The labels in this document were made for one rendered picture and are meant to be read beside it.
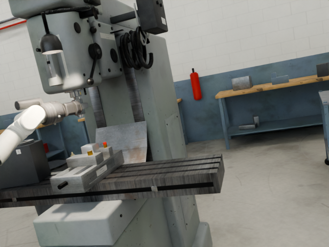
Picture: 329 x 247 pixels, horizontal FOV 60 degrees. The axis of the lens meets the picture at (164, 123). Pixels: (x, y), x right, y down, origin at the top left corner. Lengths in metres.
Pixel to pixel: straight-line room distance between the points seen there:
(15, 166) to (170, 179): 0.77
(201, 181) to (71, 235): 0.54
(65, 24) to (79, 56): 0.13
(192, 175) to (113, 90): 0.77
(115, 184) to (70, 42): 0.59
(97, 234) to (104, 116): 0.75
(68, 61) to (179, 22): 4.38
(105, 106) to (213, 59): 3.85
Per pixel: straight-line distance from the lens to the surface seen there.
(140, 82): 1.57
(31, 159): 1.49
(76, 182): 1.17
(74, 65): 1.21
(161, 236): 1.67
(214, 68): 5.33
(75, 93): 1.30
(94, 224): 1.15
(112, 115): 1.67
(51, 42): 1.07
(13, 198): 1.53
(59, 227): 1.24
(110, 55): 1.43
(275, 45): 5.33
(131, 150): 1.58
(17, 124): 1.11
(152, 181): 1.13
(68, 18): 1.24
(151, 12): 1.39
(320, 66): 4.76
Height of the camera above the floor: 1.28
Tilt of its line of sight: 9 degrees down
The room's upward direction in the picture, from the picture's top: 11 degrees counter-clockwise
